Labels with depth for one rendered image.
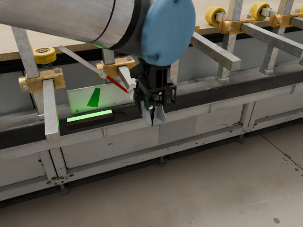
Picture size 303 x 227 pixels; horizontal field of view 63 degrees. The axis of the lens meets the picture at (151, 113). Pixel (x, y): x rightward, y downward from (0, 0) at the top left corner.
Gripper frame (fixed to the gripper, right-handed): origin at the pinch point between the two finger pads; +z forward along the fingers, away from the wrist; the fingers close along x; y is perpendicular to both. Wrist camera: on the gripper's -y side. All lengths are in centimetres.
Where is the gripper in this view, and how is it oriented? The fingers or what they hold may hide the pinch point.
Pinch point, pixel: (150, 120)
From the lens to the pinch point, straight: 67.3
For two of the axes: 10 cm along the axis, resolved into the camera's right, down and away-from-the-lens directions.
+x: 9.4, -2.1, 2.9
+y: 3.5, 5.4, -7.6
